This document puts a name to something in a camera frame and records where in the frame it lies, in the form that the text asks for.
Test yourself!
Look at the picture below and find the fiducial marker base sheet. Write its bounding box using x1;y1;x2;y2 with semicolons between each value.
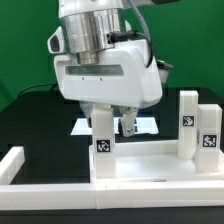
71;117;159;135

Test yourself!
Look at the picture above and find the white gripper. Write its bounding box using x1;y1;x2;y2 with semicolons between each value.
54;40;162;137

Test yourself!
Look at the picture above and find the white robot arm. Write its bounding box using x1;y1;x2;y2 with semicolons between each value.
47;0;177;137

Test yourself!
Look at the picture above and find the white desk tabletop tray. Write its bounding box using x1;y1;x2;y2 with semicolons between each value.
89;140;224;183

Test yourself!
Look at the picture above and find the black cable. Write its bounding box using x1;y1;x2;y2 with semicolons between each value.
16;82;60;98

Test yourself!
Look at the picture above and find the white U-shaped obstacle fence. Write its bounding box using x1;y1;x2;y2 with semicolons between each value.
0;147;224;211

